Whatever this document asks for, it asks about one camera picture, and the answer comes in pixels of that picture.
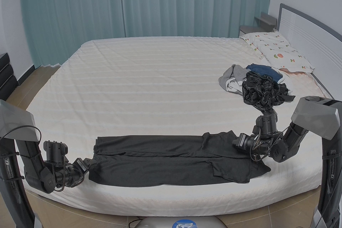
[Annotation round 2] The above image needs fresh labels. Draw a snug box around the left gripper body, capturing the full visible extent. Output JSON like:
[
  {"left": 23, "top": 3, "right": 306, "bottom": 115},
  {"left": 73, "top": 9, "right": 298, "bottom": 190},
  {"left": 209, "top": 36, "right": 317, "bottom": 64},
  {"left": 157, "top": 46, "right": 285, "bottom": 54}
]
[{"left": 64, "top": 158, "right": 90, "bottom": 186}]

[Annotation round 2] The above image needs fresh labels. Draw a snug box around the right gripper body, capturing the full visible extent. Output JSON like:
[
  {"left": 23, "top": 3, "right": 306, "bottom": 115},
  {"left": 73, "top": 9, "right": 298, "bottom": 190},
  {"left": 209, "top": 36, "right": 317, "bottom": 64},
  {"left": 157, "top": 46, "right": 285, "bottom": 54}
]
[{"left": 232, "top": 133, "right": 255, "bottom": 152}]

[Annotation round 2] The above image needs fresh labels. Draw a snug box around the black T-shirt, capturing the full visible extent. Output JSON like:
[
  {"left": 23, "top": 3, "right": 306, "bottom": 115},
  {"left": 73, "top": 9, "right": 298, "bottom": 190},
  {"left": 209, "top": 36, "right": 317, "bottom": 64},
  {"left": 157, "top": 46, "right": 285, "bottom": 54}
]
[{"left": 88, "top": 131, "right": 271, "bottom": 187}]

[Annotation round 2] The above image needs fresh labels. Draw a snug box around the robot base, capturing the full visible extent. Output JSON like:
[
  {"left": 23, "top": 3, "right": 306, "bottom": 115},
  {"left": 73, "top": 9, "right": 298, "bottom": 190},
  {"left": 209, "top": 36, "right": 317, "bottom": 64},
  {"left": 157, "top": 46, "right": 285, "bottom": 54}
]
[{"left": 135, "top": 216, "right": 222, "bottom": 228}]

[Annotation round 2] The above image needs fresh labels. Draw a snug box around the pile of clothes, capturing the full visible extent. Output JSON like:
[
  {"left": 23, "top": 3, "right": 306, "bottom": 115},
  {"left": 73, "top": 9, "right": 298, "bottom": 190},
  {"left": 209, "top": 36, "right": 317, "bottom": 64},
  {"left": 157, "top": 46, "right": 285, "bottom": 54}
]
[{"left": 219, "top": 63, "right": 296, "bottom": 112}]

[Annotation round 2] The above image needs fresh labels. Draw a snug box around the bed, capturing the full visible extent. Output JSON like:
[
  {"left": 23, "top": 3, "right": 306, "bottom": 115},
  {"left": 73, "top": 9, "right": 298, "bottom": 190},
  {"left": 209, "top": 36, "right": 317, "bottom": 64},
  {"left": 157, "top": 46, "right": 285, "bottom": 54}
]
[{"left": 23, "top": 3, "right": 342, "bottom": 218}]

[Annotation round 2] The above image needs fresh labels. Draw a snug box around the white printed pillow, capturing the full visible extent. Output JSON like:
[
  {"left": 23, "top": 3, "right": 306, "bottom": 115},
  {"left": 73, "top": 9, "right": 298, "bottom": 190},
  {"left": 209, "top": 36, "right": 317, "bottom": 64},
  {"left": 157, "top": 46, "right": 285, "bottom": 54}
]
[{"left": 239, "top": 32, "right": 315, "bottom": 73}]

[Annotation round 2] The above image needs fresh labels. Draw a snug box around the grey bedside table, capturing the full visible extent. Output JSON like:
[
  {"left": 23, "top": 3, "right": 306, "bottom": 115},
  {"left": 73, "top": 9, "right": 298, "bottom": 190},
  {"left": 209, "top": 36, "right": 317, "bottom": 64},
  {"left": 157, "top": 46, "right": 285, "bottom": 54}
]
[{"left": 239, "top": 12, "right": 277, "bottom": 36}]

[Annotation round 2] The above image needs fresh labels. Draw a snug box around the black chest of drawers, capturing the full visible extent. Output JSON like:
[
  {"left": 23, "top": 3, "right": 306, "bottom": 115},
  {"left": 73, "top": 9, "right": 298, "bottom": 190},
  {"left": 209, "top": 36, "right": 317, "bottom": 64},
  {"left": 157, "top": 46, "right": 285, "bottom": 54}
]
[{"left": 0, "top": 53, "right": 19, "bottom": 98}]

